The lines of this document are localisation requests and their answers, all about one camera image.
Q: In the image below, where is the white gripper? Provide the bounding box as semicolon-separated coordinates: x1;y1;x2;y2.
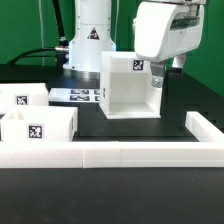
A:
134;0;205;88

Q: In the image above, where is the white drawer housing box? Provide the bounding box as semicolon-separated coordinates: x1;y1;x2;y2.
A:
99;52;162;119

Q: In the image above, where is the white front drawer with knob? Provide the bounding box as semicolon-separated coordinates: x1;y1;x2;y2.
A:
0;106;78;142

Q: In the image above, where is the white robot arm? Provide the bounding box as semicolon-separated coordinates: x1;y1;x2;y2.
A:
64;0;208;88

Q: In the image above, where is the white rear drawer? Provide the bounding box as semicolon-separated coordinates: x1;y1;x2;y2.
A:
0;83;49;115

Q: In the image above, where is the white L-shaped fence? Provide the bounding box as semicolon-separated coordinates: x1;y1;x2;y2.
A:
0;111;224;168

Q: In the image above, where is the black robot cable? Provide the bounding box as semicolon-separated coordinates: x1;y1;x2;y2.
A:
7;0;70;66

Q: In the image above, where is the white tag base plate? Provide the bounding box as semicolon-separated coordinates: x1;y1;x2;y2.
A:
48;88;100;103

